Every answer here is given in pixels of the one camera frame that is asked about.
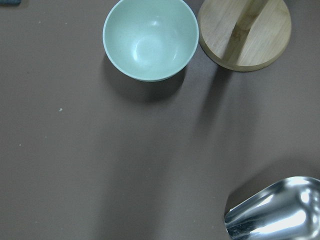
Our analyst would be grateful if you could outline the wooden cup tree stand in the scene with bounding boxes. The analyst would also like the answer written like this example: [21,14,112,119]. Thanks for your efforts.
[197,0,292,72]

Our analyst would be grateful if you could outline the steel ice scoop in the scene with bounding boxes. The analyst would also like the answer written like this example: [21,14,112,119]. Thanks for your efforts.
[224,176,320,240]

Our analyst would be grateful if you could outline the mint green bowl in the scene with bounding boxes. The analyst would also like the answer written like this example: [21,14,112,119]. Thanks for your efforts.
[102,0,200,82]

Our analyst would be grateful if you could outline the grey folded cloth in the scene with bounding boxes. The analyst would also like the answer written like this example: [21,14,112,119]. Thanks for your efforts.
[0,0,21,6]

